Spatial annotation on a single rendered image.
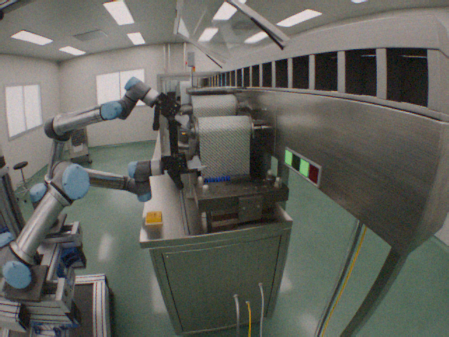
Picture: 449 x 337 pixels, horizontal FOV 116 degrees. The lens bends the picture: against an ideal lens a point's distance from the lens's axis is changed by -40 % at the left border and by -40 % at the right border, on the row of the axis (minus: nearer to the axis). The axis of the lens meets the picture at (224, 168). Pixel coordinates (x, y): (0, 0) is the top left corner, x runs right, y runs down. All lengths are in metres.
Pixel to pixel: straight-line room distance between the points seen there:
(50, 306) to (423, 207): 1.25
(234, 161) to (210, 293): 0.67
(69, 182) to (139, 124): 5.96
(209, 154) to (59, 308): 0.99
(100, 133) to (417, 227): 6.95
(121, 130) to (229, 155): 5.87
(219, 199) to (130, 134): 5.97
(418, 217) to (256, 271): 0.85
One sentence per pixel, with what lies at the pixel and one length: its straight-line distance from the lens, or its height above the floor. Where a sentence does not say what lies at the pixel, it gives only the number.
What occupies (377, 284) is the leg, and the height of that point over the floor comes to 0.87.
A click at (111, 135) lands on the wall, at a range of 6.91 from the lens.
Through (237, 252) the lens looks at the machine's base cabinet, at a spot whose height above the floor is 0.78.
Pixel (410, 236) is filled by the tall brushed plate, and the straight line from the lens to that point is 0.54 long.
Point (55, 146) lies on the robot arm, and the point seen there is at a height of 1.25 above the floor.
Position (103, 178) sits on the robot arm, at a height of 1.10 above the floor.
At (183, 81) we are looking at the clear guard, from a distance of 2.05.
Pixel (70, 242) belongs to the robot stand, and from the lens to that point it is 1.42.
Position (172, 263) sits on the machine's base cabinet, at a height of 0.76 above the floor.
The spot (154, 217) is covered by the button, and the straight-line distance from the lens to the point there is 1.04.
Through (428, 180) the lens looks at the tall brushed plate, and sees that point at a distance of 0.50.
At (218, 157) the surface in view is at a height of 1.13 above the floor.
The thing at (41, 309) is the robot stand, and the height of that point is 0.70.
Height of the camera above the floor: 1.45
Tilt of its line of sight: 20 degrees down
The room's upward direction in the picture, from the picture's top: 1 degrees counter-clockwise
